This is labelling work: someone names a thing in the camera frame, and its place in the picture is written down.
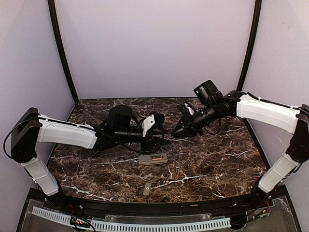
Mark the left black frame post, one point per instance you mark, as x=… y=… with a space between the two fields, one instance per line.
x=61 y=50

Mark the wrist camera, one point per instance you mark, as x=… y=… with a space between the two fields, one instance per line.
x=186 y=107
x=151 y=123

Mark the white remote control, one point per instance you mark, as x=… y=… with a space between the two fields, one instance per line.
x=146 y=159

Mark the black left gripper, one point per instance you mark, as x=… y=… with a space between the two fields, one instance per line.
x=147 y=139

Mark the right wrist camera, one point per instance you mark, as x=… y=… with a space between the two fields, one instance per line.
x=186 y=107

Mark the white cable duct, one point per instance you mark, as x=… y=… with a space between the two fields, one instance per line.
x=51 y=215
x=103 y=226

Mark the grey battery cover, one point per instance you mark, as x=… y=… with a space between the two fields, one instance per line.
x=147 y=189

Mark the black frame post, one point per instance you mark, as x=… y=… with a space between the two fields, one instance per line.
x=61 y=50
x=250 y=46

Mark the left white cable duct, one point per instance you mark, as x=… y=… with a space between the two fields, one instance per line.
x=51 y=215

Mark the black front rail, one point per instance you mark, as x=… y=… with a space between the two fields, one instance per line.
x=232 y=206

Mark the right white cable duct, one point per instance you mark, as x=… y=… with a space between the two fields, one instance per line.
x=103 y=226

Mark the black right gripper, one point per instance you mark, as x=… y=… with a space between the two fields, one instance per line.
x=192 y=123

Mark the right black frame post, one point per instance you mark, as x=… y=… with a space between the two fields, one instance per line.
x=250 y=46

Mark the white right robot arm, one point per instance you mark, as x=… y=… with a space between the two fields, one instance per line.
x=293 y=119

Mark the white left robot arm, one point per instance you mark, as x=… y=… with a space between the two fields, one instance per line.
x=121 y=128

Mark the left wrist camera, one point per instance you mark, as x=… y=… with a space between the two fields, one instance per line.
x=151 y=123

